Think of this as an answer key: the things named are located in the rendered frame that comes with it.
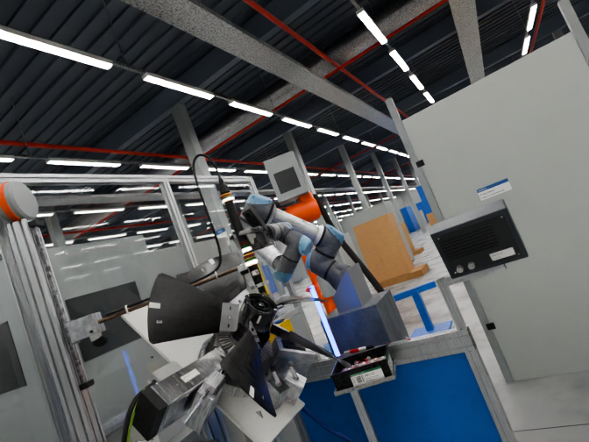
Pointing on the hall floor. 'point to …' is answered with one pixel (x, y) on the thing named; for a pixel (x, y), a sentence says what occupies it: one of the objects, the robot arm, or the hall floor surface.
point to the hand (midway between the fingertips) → (235, 234)
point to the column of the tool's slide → (55, 338)
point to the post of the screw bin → (365, 416)
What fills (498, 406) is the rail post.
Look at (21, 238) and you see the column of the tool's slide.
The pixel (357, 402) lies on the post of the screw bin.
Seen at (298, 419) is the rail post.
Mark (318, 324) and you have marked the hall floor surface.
